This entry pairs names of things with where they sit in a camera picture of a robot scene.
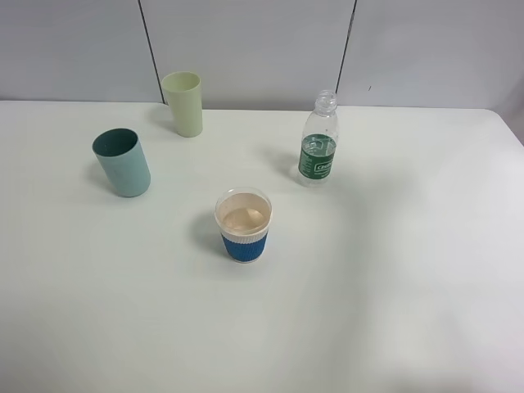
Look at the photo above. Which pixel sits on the blue sleeved paper cup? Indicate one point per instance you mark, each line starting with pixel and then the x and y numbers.
pixel 243 215

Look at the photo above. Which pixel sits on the clear green-label water bottle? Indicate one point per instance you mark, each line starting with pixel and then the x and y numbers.
pixel 319 141

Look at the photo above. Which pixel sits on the light green plastic cup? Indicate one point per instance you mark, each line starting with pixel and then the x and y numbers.
pixel 182 92

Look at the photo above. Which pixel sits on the teal plastic cup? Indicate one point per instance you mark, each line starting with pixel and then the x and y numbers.
pixel 120 154

